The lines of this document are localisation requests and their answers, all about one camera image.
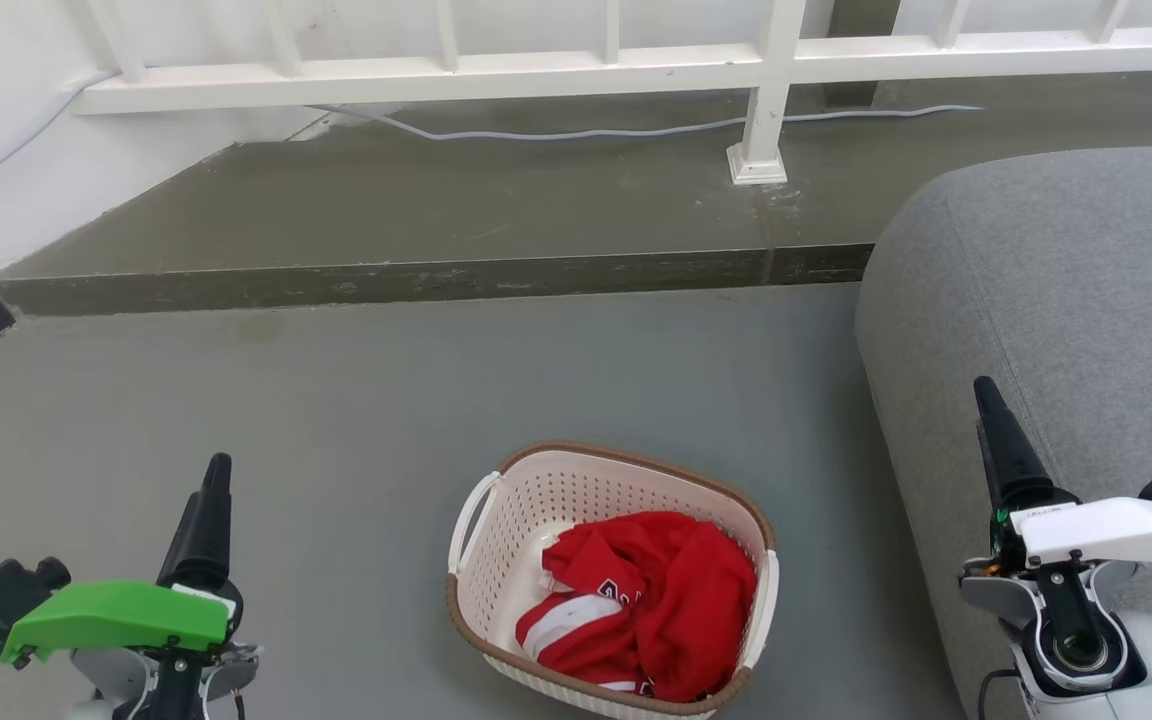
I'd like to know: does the red white jersey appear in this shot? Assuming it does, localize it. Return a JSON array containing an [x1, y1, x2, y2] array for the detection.
[[514, 510, 760, 705]]

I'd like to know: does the grey fabric sofa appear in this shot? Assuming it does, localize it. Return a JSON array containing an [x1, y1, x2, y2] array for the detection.
[[854, 145, 1152, 720]]

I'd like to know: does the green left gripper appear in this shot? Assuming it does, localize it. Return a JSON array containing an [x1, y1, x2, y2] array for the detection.
[[0, 453, 243, 670]]

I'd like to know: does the white metal railing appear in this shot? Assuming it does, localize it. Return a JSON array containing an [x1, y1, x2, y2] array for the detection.
[[66, 0, 1152, 187]]

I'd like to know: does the light grey wall cable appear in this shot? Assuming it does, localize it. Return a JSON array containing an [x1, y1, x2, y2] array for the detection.
[[0, 68, 984, 203]]

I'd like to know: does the white perforated laundry basket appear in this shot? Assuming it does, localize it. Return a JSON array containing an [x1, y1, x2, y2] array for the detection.
[[445, 440, 781, 720]]

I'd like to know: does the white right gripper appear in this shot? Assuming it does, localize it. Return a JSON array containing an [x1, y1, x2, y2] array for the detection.
[[973, 376, 1152, 571]]

